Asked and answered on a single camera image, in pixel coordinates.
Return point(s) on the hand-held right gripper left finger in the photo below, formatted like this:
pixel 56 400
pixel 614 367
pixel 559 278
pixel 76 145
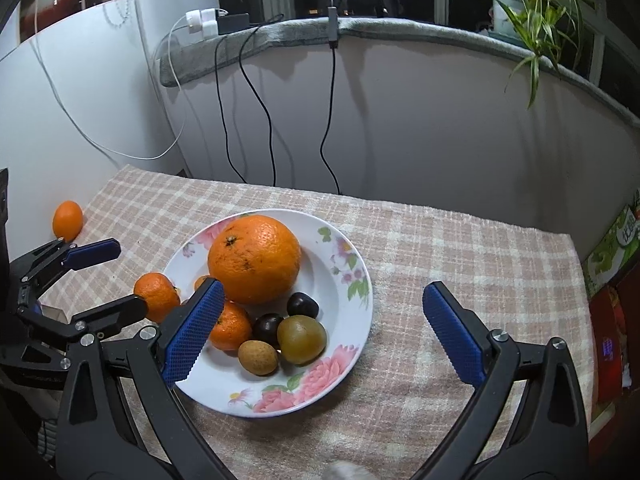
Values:
pixel 192 330

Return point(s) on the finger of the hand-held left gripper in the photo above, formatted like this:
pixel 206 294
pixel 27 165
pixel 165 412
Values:
pixel 95 252
pixel 120 310

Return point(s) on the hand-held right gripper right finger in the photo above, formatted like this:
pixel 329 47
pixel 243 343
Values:
pixel 452 330

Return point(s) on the small mandarin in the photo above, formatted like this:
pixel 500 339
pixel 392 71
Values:
pixel 231 329
pixel 160 292
pixel 67 220

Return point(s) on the tiny mandarin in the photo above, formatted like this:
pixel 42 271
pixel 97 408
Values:
pixel 200 282

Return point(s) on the brown longan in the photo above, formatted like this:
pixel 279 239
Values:
pixel 257 357

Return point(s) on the white floral plate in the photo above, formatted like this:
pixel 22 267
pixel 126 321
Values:
pixel 325 285

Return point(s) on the beige checked tablecloth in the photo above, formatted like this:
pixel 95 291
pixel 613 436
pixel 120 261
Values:
pixel 450 240

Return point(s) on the large orange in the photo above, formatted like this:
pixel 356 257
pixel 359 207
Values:
pixel 255 260

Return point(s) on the red box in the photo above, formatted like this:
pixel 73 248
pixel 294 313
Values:
pixel 605 310

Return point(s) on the green box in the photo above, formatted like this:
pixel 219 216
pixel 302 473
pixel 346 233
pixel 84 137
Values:
pixel 612 255

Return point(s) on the white charger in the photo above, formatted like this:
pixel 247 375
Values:
pixel 196 16
pixel 207 28

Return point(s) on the black power adapter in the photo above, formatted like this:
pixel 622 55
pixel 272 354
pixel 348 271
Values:
pixel 234 22

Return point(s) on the grey sill cloth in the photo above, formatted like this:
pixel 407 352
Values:
pixel 400 27

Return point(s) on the potted spider plant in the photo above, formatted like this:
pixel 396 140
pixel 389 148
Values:
pixel 510 5

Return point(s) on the wall poster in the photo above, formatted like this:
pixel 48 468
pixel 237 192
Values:
pixel 55 0

